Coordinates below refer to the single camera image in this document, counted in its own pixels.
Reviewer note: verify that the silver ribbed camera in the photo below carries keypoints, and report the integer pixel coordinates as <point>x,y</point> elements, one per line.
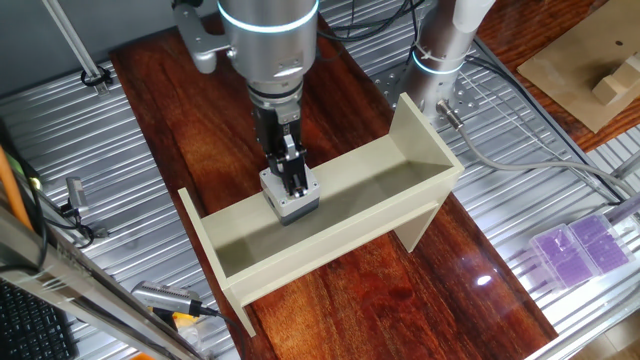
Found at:
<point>162,297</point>

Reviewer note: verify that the orange tube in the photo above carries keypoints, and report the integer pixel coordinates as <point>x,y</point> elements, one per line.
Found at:
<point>11,190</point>

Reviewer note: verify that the black keyboard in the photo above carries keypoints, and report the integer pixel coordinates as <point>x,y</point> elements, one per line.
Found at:
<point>30,325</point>

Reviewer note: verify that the grey metal bar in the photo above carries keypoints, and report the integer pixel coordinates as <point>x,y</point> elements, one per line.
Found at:
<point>625,167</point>

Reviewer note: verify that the black camera stand clamp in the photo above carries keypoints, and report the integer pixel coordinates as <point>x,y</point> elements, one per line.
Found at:
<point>85,231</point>

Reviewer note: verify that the beige plastic shelf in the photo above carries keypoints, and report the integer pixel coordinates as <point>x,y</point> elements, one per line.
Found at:
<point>350,200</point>

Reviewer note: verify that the beige fibreboard panel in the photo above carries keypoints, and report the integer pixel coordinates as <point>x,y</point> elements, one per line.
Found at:
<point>565,65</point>

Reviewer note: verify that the dark red wooden board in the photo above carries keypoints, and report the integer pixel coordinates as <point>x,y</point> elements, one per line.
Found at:
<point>505,30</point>
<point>200,125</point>

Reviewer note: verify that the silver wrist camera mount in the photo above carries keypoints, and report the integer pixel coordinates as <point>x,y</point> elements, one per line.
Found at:
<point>200,40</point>

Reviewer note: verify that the aluminium pole with black clamp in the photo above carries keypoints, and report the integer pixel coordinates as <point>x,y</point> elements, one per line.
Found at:
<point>75,45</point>

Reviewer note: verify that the stepped light wooden block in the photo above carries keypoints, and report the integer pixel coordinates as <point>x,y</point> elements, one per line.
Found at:
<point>617,82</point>

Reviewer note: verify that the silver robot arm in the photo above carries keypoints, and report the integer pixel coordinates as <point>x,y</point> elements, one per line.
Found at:
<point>270,50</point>

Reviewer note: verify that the grey red push button box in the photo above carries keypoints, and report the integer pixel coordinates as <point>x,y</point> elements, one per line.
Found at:
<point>305,210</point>

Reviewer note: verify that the aluminium frame bar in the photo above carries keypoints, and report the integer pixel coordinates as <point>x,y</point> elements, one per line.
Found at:
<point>75,285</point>

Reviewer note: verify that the clear box with purple contents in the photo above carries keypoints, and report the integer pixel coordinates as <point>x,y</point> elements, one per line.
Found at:
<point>600,242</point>
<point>562,257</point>

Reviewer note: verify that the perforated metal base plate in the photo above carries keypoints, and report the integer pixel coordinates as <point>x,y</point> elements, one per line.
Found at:
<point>390,80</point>

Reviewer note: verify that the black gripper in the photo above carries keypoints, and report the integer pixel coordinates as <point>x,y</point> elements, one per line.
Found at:
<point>272,125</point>

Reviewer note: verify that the small grey camera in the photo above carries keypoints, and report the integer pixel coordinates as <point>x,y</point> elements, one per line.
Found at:
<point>76,192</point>

